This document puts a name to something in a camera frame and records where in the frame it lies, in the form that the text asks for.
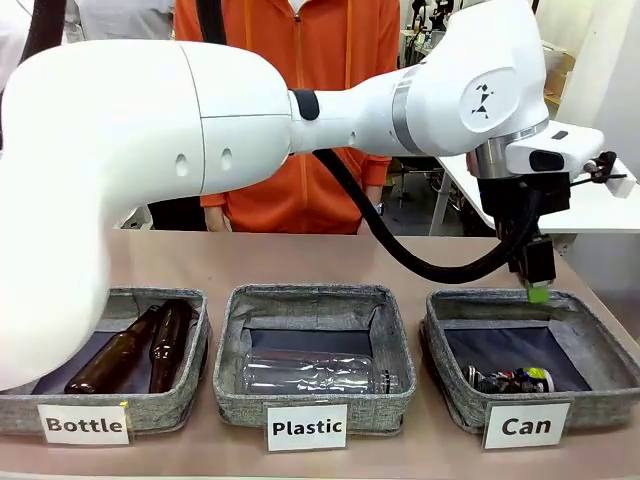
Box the crushed colourful drink can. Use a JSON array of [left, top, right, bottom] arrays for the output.
[[461, 365, 557, 395]]

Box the brown glass bottle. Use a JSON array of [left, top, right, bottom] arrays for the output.
[[148, 298, 200, 395], [63, 304, 165, 395]]

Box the orange hoodie person right hand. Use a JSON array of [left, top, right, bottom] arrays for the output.
[[203, 204, 234, 233]]

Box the cardboard box on bench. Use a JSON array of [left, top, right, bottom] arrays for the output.
[[541, 41, 577, 104]]

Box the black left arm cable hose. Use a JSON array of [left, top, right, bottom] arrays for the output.
[[313, 148, 542, 287]]

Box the orange hoodie person left hand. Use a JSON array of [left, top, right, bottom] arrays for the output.
[[363, 183, 387, 217]]

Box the clear plastic bottle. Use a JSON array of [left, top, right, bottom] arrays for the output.
[[243, 347, 402, 397]]

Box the grey fabric basket labelled Can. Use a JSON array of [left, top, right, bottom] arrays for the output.
[[420, 288, 640, 436]]

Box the white background table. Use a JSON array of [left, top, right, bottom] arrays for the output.
[[428, 149, 640, 237]]

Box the person in orange hoodie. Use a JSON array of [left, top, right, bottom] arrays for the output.
[[173, 0, 402, 236]]

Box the white Bottle label card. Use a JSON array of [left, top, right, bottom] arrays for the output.
[[36, 403, 131, 446]]

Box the person in white coat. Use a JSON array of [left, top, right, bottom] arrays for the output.
[[0, 0, 39, 66]]

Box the white Plastic label card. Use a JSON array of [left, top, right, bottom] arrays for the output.
[[265, 404, 349, 453]]

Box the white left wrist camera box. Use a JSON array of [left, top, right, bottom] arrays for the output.
[[582, 151, 640, 200]]

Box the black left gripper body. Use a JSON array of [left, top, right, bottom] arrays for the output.
[[477, 173, 572, 242]]

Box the grey fabric basket labelled Bottle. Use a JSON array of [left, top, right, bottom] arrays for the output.
[[0, 286, 213, 435]]

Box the white Can label card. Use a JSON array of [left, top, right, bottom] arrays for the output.
[[482, 401, 572, 450]]

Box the grey fabric basket labelled Plastic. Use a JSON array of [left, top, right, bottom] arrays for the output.
[[213, 282, 418, 438]]

